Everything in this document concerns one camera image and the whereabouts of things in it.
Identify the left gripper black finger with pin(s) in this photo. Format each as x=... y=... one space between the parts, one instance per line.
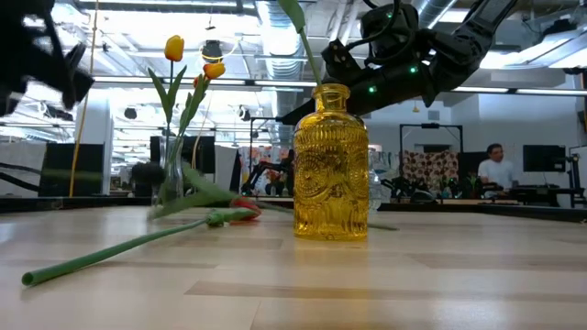
x=74 y=56
x=78 y=87

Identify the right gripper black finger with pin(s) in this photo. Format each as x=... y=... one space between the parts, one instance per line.
x=367 y=102
x=339 y=57

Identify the red artificial tulip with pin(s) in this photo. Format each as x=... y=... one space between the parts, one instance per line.
x=293 y=11
x=247 y=204

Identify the yellow orange artificial tulip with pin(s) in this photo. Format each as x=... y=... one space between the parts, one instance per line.
x=214 y=70

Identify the black background robot arm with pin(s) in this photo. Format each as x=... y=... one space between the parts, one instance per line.
x=257 y=172

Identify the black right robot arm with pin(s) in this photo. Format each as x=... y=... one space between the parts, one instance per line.
x=477 y=27

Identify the clear textured glass vase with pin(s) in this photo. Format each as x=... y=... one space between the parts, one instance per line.
x=374 y=188

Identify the yellow glass bottle vase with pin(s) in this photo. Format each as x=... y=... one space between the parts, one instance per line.
x=330 y=183

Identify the clear glass carafe vase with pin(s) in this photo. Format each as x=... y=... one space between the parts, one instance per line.
x=172 y=156

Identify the long light bar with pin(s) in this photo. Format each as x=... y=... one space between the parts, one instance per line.
x=481 y=90

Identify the floral patterned board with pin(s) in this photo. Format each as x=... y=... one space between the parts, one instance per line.
x=257 y=153
x=431 y=167

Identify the white curtain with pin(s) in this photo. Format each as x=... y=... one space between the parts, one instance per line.
x=20 y=167

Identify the person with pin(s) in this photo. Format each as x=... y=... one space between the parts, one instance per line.
x=497 y=172

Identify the white partition panel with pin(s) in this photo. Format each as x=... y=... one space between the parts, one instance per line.
x=225 y=169

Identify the black monitor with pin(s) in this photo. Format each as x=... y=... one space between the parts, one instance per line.
x=544 y=158

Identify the black desk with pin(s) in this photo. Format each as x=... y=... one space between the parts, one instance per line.
x=541 y=189

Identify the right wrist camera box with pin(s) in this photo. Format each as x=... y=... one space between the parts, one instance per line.
x=390 y=25

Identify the black metal stand frame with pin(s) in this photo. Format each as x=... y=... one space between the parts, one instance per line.
x=431 y=124

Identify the silver ventilation duct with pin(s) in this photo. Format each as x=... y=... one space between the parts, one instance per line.
x=280 y=59

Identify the black partition wall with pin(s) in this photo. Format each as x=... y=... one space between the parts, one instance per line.
x=204 y=156
x=71 y=169

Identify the black ceiling mounted camera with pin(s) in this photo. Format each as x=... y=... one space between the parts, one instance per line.
x=212 y=49

